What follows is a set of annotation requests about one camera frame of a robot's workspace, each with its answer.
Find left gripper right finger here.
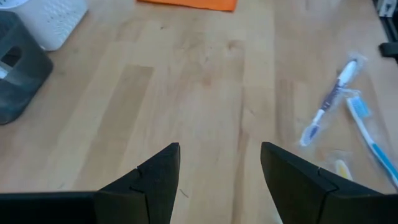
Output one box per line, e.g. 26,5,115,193
260,141,398,224

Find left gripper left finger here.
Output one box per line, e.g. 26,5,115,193
0,142,182,224

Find purple toothbrush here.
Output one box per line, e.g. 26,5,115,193
298,52,368,147

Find orange toothbrush with yellow bristles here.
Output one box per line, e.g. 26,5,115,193
329,151,355,182

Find blue toothbrush in clear wrapper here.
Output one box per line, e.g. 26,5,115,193
341,89,398,190

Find grey plastic basket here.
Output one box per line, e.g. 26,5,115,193
0,11,54,126

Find orange flat mat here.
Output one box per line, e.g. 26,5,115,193
136,0,239,12

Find white perforated plastic basket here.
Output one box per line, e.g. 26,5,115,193
0,0,89,52

